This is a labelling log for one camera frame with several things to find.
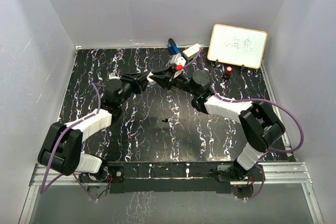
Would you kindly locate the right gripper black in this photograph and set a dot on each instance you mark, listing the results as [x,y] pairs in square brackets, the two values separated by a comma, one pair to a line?
[165,77]

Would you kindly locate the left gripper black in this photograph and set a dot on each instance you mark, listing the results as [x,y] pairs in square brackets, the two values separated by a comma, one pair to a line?
[142,79]

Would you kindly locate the white earbud charging case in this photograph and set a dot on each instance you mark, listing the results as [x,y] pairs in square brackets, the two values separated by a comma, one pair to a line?
[151,82]

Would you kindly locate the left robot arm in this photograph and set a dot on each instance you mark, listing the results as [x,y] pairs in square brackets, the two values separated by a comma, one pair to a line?
[61,150]

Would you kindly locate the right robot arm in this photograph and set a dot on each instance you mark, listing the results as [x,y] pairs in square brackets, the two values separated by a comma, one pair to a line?
[260,124]

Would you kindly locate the blue stapler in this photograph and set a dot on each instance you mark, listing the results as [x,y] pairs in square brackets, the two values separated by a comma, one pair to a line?
[173,47]

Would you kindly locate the small white box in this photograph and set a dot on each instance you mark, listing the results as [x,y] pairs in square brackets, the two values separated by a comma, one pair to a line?
[191,51]

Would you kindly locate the red emergency stop button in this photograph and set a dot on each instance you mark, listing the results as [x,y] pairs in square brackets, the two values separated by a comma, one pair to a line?
[227,73]

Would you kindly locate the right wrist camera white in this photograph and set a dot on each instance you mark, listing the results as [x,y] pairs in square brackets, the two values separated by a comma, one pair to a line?
[179,61]

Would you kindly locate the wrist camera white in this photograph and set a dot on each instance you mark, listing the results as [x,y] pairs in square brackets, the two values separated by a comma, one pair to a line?
[113,76]
[179,61]

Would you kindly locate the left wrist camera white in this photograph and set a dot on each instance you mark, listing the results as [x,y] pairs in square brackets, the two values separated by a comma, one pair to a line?
[113,76]

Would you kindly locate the whiteboard with yellow frame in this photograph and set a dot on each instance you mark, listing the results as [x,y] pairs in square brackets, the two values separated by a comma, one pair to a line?
[237,46]

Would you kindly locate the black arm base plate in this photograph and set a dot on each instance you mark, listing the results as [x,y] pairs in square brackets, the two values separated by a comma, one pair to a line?
[130,177]

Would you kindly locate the aluminium rail frame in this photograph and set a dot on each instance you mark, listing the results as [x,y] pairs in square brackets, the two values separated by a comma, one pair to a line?
[272,192]

